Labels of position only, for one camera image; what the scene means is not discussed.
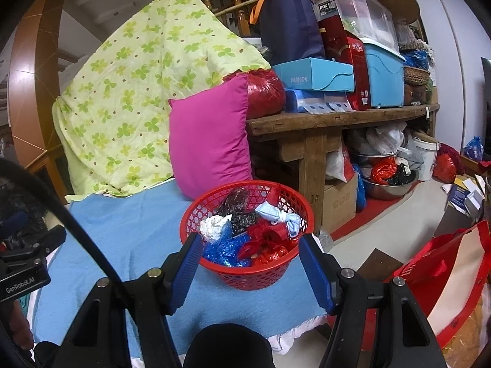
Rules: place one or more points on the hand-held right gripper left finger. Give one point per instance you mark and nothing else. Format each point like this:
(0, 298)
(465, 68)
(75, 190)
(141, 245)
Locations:
(188, 272)

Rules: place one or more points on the red paper shopping bag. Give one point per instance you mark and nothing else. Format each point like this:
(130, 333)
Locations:
(425, 268)

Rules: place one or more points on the steel basin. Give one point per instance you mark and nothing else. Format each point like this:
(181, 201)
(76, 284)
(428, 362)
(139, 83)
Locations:
(383, 192)

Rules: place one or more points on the white bucket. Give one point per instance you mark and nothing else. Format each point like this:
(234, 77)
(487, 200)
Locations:
(425, 161)

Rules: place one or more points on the old wooden bench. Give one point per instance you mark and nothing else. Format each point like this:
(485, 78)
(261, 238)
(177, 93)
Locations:
(307, 122)

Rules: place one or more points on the wooden stair railing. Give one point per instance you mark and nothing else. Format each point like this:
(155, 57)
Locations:
(241, 11)

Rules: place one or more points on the blue white packet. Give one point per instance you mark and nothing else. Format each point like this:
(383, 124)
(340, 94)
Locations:
(307, 101)

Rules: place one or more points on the dark red sack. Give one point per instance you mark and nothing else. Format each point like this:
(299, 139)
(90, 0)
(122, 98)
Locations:
(447, 168)

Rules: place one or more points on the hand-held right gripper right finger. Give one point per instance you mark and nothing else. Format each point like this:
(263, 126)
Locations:
(316, 272)

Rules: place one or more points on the clear plastic storage box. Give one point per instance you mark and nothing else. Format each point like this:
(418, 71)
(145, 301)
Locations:
(364, 11)

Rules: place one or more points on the red ribbon cloth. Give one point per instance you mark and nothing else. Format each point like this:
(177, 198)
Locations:
(268, 234)

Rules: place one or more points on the brown cardboard box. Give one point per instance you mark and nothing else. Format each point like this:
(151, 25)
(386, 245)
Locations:
(337, 203)

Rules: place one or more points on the white plastic bag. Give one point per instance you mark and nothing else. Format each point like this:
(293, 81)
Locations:
(387, 136)

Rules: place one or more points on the green clover print quilt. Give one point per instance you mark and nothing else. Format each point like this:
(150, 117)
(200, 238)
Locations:
(134, 84)

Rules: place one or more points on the teal cardboard box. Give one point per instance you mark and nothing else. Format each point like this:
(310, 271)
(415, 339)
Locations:
(307, 74)

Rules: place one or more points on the pink pillow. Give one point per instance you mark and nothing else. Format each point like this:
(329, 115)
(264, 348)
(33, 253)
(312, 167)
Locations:
(207, 138)

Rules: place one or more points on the brown wooden column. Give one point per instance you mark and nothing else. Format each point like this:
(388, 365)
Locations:
(30, 65)

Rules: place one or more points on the red plastic mesh basket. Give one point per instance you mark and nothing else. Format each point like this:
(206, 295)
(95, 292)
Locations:
(249, 276)

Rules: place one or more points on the small red plastic bag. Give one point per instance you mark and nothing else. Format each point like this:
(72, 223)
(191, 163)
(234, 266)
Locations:
(276, 256)

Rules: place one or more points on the light blue blanket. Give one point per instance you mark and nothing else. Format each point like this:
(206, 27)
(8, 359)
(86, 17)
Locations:
(126, 237)

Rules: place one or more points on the tall red gift box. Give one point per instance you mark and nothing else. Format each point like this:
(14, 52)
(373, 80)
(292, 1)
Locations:
(341, 53)

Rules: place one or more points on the person's left hand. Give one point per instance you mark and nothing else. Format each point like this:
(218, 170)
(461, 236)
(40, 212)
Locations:
(21, 326)

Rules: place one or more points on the woven basket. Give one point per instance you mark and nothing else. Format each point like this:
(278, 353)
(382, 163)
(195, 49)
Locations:
(416, 76)

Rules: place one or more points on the wooden glass cabinet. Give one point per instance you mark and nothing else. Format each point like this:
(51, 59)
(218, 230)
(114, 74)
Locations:
(50, 168)

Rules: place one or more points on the white and red sack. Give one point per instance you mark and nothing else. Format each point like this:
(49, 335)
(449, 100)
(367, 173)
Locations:
(335, 161)

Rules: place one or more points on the navy cardboard box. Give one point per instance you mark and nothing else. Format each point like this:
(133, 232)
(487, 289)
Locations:
(458, 195)

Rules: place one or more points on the red plastic bag in basin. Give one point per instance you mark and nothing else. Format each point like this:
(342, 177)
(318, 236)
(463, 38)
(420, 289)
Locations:
(383, 170)

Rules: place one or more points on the blue plastic storage box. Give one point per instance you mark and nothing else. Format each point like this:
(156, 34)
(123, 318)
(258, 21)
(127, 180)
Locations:
(383, 73)

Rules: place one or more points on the person's dark-clothed leg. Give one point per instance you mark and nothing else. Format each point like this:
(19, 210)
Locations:
(230, 349)

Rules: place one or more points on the large red plastic bag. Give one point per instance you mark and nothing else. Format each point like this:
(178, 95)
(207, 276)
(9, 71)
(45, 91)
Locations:
(264, 96)

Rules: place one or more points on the knotted blue plastic bag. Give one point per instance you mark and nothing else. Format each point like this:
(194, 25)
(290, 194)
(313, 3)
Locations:
(473, 148)

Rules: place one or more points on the red floor mat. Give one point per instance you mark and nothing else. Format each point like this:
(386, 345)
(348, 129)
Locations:
(368, 218)

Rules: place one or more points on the brown cardboard piece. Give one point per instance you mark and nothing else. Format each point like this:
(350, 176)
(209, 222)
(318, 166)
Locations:
(379, 262)

